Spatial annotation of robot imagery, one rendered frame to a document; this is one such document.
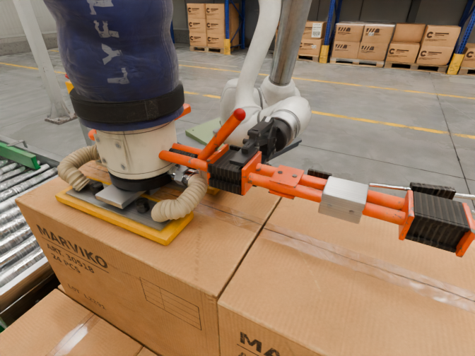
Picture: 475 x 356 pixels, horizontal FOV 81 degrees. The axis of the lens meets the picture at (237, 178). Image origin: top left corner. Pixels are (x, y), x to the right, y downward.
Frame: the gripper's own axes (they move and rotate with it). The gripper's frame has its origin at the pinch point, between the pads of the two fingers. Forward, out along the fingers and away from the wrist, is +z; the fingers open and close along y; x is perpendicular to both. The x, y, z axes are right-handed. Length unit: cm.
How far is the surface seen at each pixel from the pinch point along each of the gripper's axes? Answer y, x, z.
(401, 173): 108, -60, -220
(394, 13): 7, -18, -847
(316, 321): 13.6, -20.3, 15.7
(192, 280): 13.6, 1.4, 18.1
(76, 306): 54, 49, 19
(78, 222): 13.6, 33.4, 16.4
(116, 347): 54, 28, 23
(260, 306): 13.6, -11.5, 17.3
